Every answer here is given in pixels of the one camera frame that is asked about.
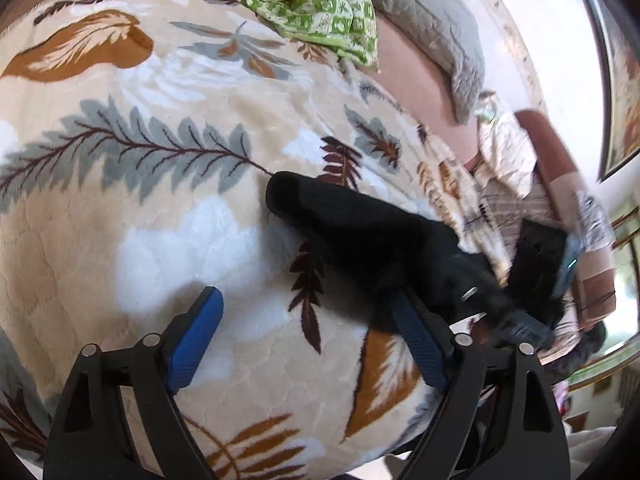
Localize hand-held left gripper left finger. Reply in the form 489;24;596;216
44;286;224;480

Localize gold metal frame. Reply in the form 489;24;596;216
565;205;640;396

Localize striped cloth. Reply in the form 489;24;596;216
477;175;561;261

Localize pink bed sheet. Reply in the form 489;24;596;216
372;20;483;171

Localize leaf print blanket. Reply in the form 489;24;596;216
0;0;581;480

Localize cream floral cloth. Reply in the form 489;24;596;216
475;91;538;201

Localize grey quilted pillow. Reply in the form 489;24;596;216
367;0;486;123

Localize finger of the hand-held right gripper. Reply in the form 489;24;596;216
462;285;556;353

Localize framed picture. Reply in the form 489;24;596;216
575;0;640;183

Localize green patterned cloth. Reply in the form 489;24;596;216
205;0;381;68

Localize black pants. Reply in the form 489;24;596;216
265;171;518;333

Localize person's right forearm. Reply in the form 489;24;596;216
515;109;618;321

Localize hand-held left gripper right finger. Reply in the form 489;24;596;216
391;290;572;480

